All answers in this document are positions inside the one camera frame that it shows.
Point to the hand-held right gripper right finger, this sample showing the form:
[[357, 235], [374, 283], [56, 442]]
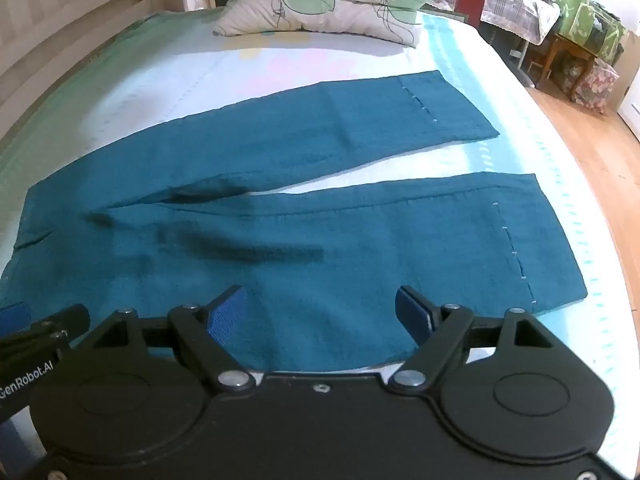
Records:
[[411, 310]]

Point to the wooden slatted headboard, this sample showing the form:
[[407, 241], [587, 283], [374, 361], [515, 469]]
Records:
[[65, 20]]

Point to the floral storage box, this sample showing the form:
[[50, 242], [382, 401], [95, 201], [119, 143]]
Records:
[[597, 85]]

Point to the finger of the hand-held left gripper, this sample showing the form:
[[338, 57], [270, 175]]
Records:
[[12, 316], [60, 320]]

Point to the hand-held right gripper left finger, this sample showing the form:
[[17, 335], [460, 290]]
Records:
[[227, 312]]

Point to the pastel floral bed sheet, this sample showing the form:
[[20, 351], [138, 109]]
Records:
[[250, 75]]

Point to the green patterned bag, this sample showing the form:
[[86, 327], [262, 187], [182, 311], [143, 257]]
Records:
[[585, 22]]

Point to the teal pants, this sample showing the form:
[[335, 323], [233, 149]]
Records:
[[350, 240]]

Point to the wooden stool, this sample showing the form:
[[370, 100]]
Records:
[[555, 57]]

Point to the table with checked cloth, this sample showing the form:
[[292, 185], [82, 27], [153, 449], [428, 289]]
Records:
[[520, 10]]

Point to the white door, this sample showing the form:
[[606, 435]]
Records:
[[631, 112]]

